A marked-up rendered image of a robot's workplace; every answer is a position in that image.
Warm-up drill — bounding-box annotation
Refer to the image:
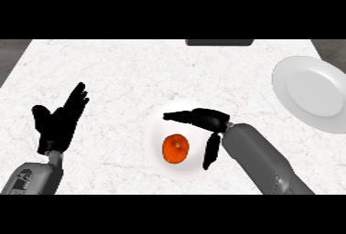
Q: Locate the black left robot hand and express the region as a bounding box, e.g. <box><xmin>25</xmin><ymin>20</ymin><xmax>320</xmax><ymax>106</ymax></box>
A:
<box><xmin>31</xmin><ymin>81</ymin><xmax>90</xmax><ymax>156</ymax></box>

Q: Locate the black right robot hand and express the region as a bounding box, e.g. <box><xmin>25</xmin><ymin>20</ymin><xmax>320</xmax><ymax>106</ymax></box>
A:
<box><xmin>162</xmin><ymin>108</ymin><xmax>232</xmax><ymax>171</ymax></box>

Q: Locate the orange squash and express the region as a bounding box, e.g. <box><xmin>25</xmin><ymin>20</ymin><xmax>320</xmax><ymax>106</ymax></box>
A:
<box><xmin>161</xmin><ymin>133</ymin><xmax>190</xmax><ymax>165</ymax></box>

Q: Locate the light grey plate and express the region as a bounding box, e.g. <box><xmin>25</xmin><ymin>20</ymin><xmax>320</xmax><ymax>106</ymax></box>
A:
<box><xmin>270</xmin><ymin>55</ymin><xmax>346</xmax><ymax>134</ymax></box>

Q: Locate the dark grey flat object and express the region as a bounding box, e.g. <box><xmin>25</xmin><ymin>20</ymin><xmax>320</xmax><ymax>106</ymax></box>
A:
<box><xmin>184</xmin><ymin>38</ymin><xmax>255</xmax><ymax>47</ymax></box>

